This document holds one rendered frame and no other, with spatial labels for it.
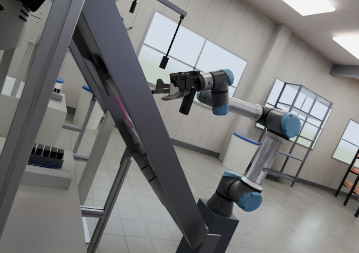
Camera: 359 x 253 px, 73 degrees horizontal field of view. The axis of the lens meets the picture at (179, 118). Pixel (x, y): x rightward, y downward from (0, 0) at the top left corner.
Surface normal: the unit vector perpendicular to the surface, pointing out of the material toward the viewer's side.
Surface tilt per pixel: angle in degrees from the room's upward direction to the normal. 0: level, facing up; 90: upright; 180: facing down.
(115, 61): 90
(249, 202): 98
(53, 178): 90
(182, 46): 90
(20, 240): 0
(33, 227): 0
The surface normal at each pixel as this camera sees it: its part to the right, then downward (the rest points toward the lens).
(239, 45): 0.37, 0.26
